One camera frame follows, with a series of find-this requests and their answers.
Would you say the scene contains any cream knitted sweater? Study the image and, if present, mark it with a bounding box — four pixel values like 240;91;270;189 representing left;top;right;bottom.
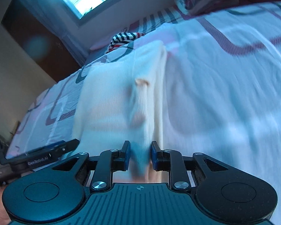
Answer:
72;41;167;183

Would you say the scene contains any pastel patterned bed quilt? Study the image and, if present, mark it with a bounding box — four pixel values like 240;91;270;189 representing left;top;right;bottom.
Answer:
6;2;281;224

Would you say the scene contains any striped red black garment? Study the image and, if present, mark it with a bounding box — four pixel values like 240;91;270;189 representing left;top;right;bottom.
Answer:
105;32;145;54

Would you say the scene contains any dark wooden door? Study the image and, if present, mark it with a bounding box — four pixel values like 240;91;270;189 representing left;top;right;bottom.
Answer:
1;0;80;82

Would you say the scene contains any left grey curtain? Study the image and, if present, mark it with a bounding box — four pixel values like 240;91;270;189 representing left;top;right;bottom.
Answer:
19;0;88;66

